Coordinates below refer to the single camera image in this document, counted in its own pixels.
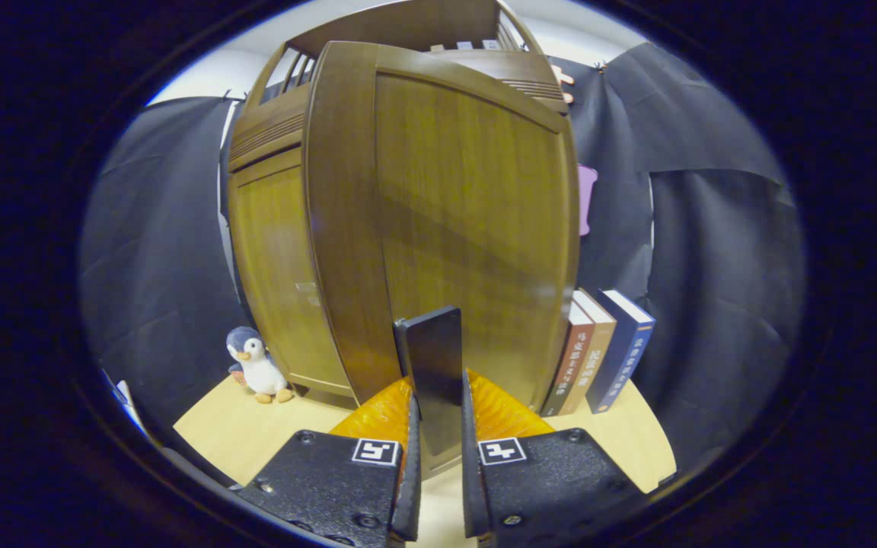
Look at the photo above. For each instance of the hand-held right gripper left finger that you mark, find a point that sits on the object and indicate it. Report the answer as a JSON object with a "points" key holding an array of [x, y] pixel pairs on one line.
{"points": [[324, 476]]}

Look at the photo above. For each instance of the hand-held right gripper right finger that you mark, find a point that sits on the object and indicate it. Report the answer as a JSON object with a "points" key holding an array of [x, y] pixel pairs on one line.
{"points": [[553, 479]]}

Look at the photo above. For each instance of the wooden cabinet door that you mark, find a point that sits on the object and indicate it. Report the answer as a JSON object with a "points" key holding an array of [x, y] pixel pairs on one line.
{"points": [[469, 190], [279, 251]]}

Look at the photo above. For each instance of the wooden double-door shoe cabinet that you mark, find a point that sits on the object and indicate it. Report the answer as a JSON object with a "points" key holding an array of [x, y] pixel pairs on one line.
{"points": [[423, 23]]}

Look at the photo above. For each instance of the red-brown book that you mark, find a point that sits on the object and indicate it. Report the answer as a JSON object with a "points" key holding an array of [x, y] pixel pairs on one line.
{"points": [[569, 358]]}

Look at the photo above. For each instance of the penguin plush toy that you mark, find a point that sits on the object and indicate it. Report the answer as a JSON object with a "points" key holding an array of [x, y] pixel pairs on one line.
{"points": [[259, 369]]}

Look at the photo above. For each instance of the tan book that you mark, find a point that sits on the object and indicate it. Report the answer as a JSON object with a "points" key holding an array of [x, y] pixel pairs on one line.
{"points": [[594, 342]]}

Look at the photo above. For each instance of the blue book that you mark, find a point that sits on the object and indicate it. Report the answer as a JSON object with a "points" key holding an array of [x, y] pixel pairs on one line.
{"points": [[625, 350]]}

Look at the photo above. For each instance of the black backdrop cloth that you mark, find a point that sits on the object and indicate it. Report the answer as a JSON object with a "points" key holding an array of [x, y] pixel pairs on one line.
{"points": [[712, 266]]}

